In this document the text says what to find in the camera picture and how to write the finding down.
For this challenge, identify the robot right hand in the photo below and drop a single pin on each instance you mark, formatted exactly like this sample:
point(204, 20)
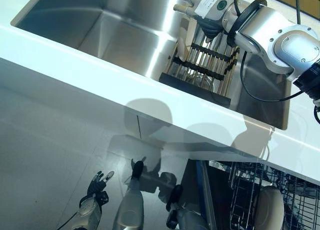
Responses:
point(212, 5)

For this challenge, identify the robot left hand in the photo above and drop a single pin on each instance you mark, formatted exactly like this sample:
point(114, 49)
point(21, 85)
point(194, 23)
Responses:
point(96, 187)

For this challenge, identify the beige round ceramic plate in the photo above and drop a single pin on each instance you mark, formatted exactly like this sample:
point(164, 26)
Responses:
point(270, 207)
point(187, 42)

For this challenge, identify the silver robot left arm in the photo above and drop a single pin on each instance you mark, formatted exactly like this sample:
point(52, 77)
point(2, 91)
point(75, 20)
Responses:
point(87, 212)

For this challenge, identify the black dishwasher door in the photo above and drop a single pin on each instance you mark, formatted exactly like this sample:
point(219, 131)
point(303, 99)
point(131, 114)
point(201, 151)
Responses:
point(206, 197)

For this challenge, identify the robot left leg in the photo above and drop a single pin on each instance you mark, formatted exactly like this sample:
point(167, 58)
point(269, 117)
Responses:
point(130, 205)

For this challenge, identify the black sink drying rack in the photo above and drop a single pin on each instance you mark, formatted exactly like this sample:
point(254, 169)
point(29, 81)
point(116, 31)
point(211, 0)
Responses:
point(200, 82)

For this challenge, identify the stainless steel kitchen sink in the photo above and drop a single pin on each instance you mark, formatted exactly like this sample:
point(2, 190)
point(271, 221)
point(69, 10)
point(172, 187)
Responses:
point(112, 32)

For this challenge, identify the yellow window with dark frame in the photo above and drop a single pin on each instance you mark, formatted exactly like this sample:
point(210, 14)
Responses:
point(307, 0)

